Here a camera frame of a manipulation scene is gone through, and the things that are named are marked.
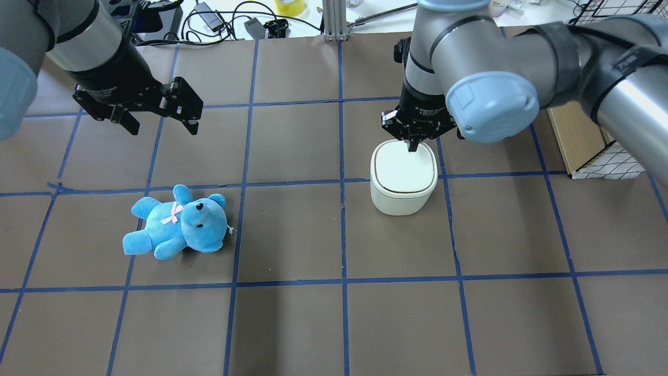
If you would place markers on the black power adapter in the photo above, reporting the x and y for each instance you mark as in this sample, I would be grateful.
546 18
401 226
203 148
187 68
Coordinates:
211 19

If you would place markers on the blue teddy bear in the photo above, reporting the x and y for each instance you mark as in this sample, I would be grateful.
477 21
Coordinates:
170 227

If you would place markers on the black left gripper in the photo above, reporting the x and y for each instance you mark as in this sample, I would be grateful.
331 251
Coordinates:
116 72

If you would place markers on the aluminium frame post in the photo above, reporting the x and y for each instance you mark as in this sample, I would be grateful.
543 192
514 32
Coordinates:
335 23

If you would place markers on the checkered cloth covered box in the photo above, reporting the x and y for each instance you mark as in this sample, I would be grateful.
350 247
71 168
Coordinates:
588 151

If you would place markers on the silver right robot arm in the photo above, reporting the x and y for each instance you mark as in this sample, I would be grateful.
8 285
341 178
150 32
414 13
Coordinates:
461 72

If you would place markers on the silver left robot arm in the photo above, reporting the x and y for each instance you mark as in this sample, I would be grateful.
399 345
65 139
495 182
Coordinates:
92 42

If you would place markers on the yellow tape roll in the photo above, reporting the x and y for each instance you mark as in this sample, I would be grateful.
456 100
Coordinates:
290 8

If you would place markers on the white trash can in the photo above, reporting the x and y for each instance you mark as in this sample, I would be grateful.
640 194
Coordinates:
402 181

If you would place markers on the white purple cup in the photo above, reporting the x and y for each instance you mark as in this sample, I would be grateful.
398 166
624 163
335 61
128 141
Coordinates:
497 8

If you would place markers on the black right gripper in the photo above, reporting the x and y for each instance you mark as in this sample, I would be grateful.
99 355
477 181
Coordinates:
424 106

